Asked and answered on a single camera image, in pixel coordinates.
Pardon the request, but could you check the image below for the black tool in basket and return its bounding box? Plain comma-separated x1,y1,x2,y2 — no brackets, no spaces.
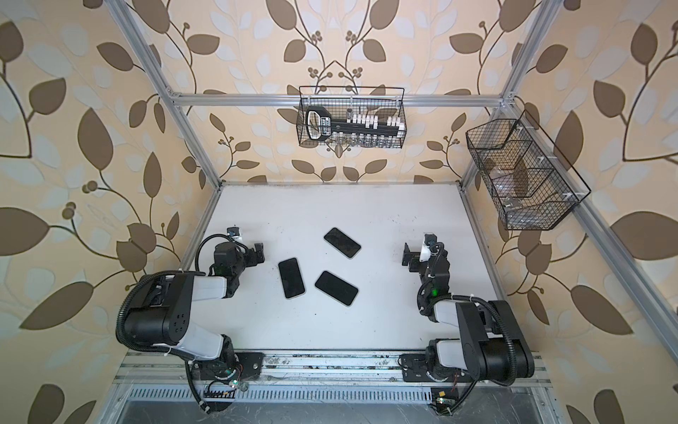
299,106,407,143

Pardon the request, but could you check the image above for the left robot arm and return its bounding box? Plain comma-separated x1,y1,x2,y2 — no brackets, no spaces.
115,227,265,370

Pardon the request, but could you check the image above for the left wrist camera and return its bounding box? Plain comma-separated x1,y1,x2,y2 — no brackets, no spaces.
226,227,242,241

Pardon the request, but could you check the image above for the black phone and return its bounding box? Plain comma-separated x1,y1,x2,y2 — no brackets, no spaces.
314,271,358,307
324,227,361,259
278,258,305,300

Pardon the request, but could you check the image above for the wall wire basket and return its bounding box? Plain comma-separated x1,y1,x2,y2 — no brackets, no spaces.
465,111,591,231
296,84,407,149

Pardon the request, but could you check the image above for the right wall wire basket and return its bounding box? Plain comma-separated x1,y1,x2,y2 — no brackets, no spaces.
465,111,591,231

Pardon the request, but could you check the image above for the back wall wire basket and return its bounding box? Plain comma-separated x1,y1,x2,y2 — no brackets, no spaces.
296,84,407,149

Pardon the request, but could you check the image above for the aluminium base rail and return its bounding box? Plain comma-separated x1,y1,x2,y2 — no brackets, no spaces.
113,349,552,387

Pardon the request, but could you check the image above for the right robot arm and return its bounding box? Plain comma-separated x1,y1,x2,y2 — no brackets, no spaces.
399,234,535,386

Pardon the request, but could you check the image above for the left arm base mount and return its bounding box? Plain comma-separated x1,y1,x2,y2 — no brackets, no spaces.
185,352,264,414

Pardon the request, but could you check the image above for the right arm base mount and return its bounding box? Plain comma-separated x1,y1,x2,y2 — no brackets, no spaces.
397,353,476,417

